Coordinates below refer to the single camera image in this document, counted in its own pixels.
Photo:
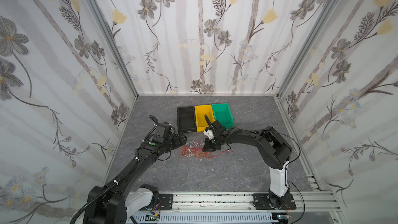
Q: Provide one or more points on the green plastic bin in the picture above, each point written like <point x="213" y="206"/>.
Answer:
<point x="222" y="113"/>

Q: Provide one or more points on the black plastic bin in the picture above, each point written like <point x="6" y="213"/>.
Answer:
<point x="186" y="120"/>

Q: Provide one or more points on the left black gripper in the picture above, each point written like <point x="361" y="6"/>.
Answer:
<point x="177" y="140"/>

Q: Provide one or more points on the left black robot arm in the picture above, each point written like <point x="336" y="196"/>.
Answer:
<point x="106" y="204"/>

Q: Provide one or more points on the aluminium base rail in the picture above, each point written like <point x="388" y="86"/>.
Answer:
<point x="318" y="207"/>

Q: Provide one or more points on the yellow plastic bin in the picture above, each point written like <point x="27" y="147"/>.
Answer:
<point x="200" y="112"/>

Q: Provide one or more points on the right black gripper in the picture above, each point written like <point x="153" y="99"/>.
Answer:
<point x="211" y="141"/>

